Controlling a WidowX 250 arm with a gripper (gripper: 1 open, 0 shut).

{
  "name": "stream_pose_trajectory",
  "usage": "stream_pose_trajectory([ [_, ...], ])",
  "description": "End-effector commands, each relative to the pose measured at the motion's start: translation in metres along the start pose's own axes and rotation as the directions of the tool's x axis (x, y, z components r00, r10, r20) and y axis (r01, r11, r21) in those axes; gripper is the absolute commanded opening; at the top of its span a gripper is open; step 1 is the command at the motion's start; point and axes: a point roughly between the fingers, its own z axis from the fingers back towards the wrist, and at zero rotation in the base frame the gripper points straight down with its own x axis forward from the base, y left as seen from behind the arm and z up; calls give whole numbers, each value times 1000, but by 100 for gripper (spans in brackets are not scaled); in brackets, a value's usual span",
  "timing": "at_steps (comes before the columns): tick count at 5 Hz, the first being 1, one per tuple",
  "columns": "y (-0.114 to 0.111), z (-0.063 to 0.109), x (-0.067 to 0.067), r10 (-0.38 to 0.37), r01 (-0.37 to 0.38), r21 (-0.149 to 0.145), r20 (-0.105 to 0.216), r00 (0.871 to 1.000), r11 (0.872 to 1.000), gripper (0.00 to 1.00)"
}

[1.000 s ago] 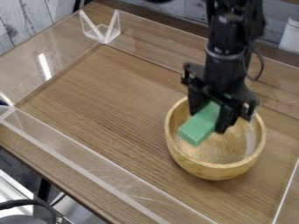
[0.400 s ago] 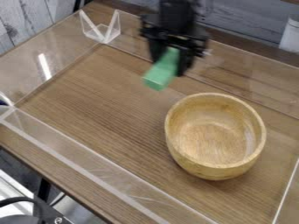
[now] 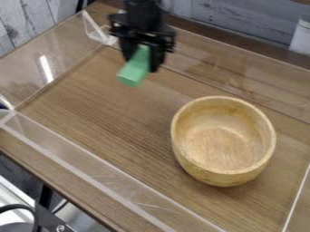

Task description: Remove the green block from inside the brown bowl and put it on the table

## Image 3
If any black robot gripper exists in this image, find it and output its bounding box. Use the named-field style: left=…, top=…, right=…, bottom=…
left=108, top=0, right=175, bottom=73

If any green rectangular block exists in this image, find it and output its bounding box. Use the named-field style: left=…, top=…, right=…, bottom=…
left=117, top=45, right=149, bottom=87

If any light wooden bowl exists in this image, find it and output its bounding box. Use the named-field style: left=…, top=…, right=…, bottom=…
left=171, top=96, right=276, bottom=188

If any white cylindrical container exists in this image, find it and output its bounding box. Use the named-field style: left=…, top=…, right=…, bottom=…
left=289, top=15, right=310, bottom=56

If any black metal table leg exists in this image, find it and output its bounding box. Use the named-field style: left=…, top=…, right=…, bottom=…
left=38, top=185, right=53, bottom=208

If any clear acrylic corner bracket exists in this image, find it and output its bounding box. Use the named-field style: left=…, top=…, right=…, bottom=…
left=82, top=10, right=117, bottom=46

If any clear acrylic tray wall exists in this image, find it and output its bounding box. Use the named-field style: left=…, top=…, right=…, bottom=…
left=0, top=95, right=225, bottom=232

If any black cable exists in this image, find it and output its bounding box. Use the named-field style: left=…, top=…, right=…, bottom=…
left=0, top=204, right=40, bottom=232

